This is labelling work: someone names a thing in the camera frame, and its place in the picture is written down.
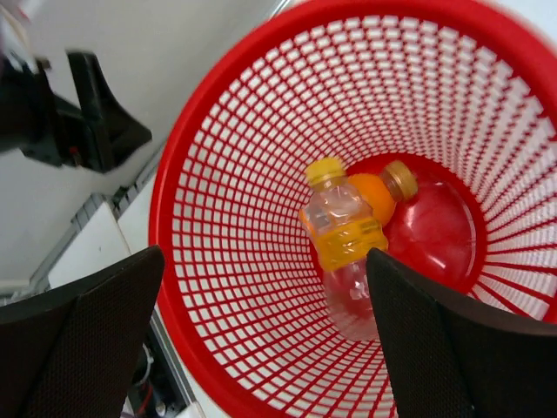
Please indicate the red mesh plastic bin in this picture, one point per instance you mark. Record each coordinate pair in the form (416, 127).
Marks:
(461, 91)

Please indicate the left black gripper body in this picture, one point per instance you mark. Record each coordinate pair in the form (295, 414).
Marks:
(41, 124)

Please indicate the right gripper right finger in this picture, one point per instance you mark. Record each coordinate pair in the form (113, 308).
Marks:
(449, 355)

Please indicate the clear bottle yellow cap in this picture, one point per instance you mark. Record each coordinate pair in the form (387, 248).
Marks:
(343, 230)

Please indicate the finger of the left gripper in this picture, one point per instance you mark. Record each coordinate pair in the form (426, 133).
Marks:
(111, 134)

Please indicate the orange juice bottle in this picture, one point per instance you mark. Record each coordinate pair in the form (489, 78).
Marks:
(382, 192)

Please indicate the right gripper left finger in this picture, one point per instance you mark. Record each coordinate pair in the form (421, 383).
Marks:
(72, 351)

